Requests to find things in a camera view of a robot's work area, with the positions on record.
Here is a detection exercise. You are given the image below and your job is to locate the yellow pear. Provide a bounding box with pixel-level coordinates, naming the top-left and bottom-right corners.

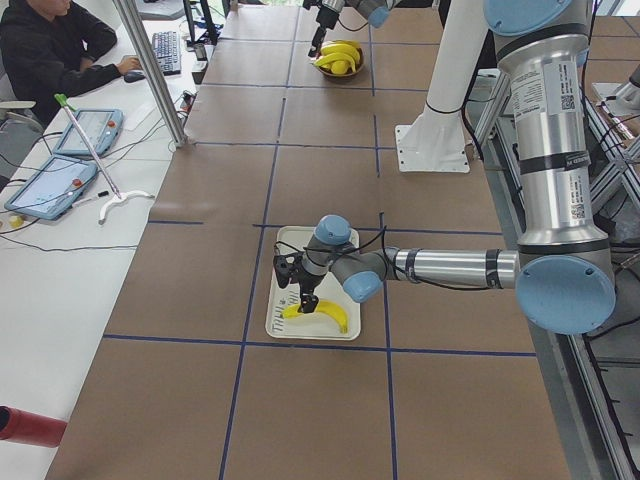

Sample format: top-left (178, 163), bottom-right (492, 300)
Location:
top-left (329, 60), bottom-right (350, 76)

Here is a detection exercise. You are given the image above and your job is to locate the white bear tray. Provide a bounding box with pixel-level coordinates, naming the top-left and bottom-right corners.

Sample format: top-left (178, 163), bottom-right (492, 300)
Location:
top-left (265, 218), bottom-right (361, 341)

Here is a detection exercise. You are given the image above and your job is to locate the aluminium frame rack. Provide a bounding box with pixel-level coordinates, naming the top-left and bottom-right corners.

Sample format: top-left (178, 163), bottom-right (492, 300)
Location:
top-left (474, 54), bottom-right (640, 480)

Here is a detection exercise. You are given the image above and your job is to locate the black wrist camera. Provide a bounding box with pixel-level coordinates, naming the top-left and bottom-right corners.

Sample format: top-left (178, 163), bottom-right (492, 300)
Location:
top-left (273, 252), bottom-right (303, 289)

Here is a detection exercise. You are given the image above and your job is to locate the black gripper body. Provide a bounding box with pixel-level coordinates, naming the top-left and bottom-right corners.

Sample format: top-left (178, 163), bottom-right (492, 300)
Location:
top-left (298, 272), bottom-right (323, 298)
top-left (317, 4), bottom-right (342, 30)

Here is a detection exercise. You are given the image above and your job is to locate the white stand with rod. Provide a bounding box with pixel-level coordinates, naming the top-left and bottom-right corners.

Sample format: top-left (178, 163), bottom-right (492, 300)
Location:
top-left (54, 94), bottom-right (155, 225)

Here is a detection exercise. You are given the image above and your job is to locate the black keyboard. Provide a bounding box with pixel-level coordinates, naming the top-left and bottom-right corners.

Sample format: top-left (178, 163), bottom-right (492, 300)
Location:
top-left (151, 31), bottom-right (181, 75)

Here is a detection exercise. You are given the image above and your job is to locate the yellow banana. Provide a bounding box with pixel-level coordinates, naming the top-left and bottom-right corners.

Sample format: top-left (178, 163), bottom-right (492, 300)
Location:
top-left (320, 40), bottom-right (361, 57)
top-left (281, 300), bottom-right (349, 334)
top-left (313, 53), bottom-right (357, 73)

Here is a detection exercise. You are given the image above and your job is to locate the brown wicker basket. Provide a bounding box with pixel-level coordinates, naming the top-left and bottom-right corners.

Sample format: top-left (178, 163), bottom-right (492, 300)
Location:
top-left (312, 41), bottom-right (364, 78)

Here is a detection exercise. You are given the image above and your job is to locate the person's hand on desk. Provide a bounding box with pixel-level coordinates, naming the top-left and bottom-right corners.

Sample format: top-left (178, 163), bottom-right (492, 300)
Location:
top-left (116, 56), bottom-right (142, 76)

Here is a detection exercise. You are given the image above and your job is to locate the upper teach pendant tablet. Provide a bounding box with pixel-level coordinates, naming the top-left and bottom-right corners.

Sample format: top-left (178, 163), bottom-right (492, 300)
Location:
top-left (53, 109), bottom-right (124, 159)

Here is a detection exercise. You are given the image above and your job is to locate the aluminium frame column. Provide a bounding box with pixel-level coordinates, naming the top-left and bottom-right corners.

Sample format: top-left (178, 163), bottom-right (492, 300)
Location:
top-left (113, 0), bottom-right (187, 148)

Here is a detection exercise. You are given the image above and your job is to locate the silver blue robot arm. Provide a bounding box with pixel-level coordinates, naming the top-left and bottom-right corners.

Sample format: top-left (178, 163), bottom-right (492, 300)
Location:
top-left (302, 0), bottom-right (396, 58)
top-left (274, 1), bottom-right (616, 335)

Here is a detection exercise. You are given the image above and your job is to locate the red cylinder bottle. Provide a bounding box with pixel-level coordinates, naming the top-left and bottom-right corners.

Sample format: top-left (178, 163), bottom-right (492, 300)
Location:
top-left (1, 406), bottom-right (67, 448)

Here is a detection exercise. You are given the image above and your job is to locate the small yellow object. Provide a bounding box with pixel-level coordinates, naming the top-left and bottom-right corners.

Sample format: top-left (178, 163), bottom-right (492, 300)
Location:
top-left (9, 215), bottom-right (24, 229)

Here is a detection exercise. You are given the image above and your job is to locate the person in black hoodie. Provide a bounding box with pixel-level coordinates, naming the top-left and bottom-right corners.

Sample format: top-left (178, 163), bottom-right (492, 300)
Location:
top-left (1, 1), bottom-right (122, 125)

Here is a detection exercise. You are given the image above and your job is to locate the black computer mouse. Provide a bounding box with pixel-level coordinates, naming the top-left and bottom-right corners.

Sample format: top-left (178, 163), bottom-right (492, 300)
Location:
top-left (123, 70), bottom-right (146, 83)

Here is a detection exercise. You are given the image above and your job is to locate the lower teach pendant tablet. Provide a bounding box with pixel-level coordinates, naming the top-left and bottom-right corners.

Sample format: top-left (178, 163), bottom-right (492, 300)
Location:
top-left (4, 154), bottom-right (98, 220)

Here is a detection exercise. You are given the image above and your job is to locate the teach pendant tablet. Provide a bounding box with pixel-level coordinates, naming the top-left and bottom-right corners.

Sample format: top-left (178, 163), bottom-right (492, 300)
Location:
top-left (4, 154), bottom-right (98, 220)
top-left (53, 109), bottom-right (124, 159)

